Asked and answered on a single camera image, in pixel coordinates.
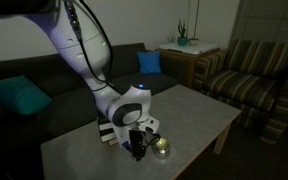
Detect wooden side table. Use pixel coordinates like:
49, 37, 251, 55
158, 43, 220, 88

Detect teal plant pot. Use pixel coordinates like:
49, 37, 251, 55
177, 37, 188, 46

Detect blue cushion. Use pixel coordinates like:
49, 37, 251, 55
137, 51, 161, 74

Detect teal cushion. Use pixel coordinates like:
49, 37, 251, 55
0, 75, 52, 115

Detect small white pot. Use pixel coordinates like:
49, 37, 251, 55
189, 38, 199, 46

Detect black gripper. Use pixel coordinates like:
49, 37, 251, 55
129, 130, 146, 161

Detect dark grey sofa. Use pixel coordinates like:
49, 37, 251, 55
0, 42, 180, 180

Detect silver round bottle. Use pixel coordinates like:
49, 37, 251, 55
152, 138, 170, 159

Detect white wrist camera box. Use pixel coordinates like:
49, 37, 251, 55
139, 116, 160, 134

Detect black book orange spine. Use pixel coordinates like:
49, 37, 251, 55
97, 116, 116, 142

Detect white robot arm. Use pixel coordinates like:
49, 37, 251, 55
0, 0, 159, 161

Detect striped armchair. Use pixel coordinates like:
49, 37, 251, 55
192, 39, 288, 144

